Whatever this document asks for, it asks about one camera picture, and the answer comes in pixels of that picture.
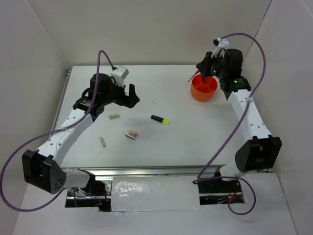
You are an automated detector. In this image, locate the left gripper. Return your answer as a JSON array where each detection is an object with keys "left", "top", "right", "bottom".
[{"left": 102, "top": 77, "right": 140, "bottom": 109}]

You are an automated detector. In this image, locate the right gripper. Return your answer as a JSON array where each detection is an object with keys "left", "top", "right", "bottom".
[{"left": 197, "top": 50, "right": 227, "bottom": 79}]

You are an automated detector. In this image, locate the black yellow highlighter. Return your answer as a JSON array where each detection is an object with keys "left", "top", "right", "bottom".
[{"left": 151, "top": 115, "right": 170, "bottom": 125}]

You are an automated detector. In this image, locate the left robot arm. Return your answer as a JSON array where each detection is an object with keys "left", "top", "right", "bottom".
[{"left": 22, "top": 67, "right": 140, "bottom": 195}]

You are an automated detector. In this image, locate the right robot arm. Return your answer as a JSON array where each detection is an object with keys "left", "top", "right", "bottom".
[{"left": 196, "top": 49, "right": 282, "bottom": 192}]

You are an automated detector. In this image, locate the orange round organizer container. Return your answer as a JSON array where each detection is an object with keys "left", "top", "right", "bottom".
[{"left": 190, "top": 74, "right": 218, "bottom": 102}]

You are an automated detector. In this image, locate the white eraser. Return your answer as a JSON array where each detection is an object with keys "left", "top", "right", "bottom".
[{"left": 109, "top": 113, "right": 121, "bottom": 119}]

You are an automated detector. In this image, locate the pink white mini stapler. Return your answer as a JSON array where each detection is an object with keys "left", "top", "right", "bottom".
[{"left": 124, "top": 130, "right": 138, "bottom": 140}]

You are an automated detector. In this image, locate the beige small eraser stick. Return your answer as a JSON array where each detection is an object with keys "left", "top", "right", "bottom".
[{"left": 99, "top": 137, "right": 106, "bottom": 148}]

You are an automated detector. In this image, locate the white foam cover panel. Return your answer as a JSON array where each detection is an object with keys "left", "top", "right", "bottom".
[{"left": 111, "top": 176, "right": 200, "bottom": 212}]

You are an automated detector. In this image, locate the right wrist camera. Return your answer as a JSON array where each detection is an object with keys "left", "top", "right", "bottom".
[{"left": 211, "top": 38, "right": 229, "bottom": 58}]

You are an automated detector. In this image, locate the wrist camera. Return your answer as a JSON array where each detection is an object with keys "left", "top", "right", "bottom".
[
  {"left": 211, "top": 38, "right": 229, "bottom": 58},
  {"left": 111, "top": 66, "right": 129, "bottom": 87}
]

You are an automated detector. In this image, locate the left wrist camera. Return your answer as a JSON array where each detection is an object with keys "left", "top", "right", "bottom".
[{"left": 111, "top": 66, "right": 129, "bottom": 87}]

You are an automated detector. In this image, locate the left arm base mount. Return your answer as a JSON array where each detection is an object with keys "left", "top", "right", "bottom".
[{"left": 65, "top": 169, "right": 112, "bottom": 212}]

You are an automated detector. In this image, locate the aluminium table frame rail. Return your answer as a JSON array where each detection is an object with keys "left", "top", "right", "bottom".
[{"left": 37, "top": 65, "right": 272, "bottom": 178}]

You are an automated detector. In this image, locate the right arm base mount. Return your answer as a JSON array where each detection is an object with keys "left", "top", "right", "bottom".
[{"left": 192, "top": 178, "right": 244, "bottom": 205}]

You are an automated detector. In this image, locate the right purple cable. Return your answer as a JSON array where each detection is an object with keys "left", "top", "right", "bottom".
[{"left": 197, "top": 32, "right": 267, "bottom": 215}]

